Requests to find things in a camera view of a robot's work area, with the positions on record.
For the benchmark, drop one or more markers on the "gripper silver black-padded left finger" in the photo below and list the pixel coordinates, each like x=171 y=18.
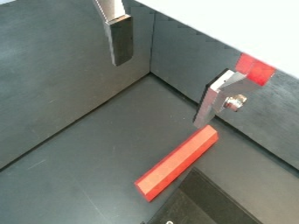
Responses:
x=119 y=29

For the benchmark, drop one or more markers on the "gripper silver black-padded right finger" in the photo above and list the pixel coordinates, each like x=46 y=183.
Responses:
x=225 y=93

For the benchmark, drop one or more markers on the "red hexagonal prism peg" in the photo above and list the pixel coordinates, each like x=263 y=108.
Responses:
x=168 y=169

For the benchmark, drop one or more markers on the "red foam shape board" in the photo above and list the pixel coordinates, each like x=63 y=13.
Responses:
x=257 y=70

